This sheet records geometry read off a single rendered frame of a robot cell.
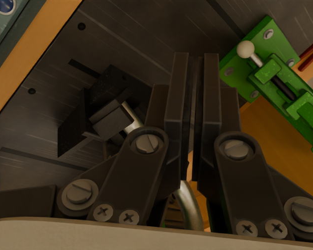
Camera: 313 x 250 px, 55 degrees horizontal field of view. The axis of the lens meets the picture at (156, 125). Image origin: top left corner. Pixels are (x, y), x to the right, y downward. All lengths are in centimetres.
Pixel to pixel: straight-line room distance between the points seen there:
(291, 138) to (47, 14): 51
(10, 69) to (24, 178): 25
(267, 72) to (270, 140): 23
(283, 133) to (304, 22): 22
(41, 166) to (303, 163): 51
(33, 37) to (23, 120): 15
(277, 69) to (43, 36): 34
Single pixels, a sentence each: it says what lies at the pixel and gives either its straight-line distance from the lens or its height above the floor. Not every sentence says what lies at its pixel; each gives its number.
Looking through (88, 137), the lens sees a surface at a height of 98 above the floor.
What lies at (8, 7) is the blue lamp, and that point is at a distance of 36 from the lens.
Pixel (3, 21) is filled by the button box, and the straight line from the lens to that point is 37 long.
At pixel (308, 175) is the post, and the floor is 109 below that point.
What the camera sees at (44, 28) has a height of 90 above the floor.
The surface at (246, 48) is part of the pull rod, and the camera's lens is 51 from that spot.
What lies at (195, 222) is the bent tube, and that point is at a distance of 48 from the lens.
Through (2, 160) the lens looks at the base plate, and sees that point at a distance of 59.
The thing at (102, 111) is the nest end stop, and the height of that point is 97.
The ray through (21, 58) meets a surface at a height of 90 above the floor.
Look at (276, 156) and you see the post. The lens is 68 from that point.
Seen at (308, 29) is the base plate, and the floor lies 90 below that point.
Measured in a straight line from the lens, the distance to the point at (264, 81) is 51.
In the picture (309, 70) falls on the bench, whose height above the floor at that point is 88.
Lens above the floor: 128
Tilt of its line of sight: 39 degrees down
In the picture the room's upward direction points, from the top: 152 degrees clockwise
